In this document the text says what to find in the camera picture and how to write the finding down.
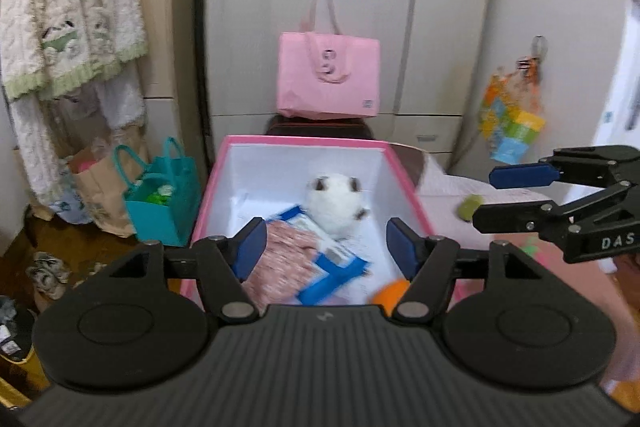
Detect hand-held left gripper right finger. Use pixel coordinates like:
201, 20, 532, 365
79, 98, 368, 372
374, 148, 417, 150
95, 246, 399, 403
386, 217, 543, 323

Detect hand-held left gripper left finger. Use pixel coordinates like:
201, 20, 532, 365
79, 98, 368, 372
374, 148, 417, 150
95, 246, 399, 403
107, 217, 268, 325

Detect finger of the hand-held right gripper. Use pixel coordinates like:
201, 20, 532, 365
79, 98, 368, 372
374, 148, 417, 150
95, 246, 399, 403
472, 181, 640, 235
489, 146, 640, 190

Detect floral fabric pouch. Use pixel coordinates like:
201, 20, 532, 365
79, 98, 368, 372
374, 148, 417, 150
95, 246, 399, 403
242, 221, 331, 308

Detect green soft toy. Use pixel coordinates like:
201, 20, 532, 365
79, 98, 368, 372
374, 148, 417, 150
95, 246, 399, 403
456, 194, 485, 224

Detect orange ball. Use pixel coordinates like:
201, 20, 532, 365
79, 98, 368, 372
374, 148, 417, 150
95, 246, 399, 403
372, 279, 412, 314

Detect blue wet wipes packet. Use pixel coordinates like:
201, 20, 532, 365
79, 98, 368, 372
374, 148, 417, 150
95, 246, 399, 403
265, 205, 371, 306

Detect white brown plush toy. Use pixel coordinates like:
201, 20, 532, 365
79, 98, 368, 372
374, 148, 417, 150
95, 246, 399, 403
304, 173, 373, 240

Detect pink storage box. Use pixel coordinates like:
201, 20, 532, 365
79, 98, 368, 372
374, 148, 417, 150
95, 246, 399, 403
180, 135, 468, 308

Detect colourful paper bag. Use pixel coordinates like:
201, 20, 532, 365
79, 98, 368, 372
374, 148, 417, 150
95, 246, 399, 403
477, 67, 547, 165

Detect brown blanket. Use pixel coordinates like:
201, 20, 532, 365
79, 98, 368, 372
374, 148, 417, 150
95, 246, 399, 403
387, 143, 640, 308

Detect teal tote bag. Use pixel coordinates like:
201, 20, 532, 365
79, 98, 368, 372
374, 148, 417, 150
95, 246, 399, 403
114, 137, 202, 247

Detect white door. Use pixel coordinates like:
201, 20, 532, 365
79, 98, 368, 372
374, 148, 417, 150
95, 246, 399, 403
592, 0, 640, 158

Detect dark stool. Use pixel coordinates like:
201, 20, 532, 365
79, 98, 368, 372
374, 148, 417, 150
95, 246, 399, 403
265, 114, 376, 142

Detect brown paper bag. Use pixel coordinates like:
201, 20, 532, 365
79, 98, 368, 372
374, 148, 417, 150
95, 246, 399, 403
67, 139, 151, 238

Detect pink tote bag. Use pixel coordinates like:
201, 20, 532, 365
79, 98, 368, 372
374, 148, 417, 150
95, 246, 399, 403
277, 0, 381, 120

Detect grey patterned shoe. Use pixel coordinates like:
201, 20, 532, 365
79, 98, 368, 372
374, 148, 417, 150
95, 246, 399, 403
25, 251, 73, 300

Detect black vertical pole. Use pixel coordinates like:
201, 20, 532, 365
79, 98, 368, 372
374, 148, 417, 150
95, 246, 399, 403
189, 0, 211, 138

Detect beige wardrobe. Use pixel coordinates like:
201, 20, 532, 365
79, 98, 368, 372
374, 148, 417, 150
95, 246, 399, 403
207, 0, 496, 158

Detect white fleece garment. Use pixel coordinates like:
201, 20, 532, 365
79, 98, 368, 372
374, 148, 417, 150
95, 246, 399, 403
7, 67, 148, 208

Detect cream knitted cardigan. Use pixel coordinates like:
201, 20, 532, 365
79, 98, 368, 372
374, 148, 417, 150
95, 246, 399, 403
0, 0, 149, 100

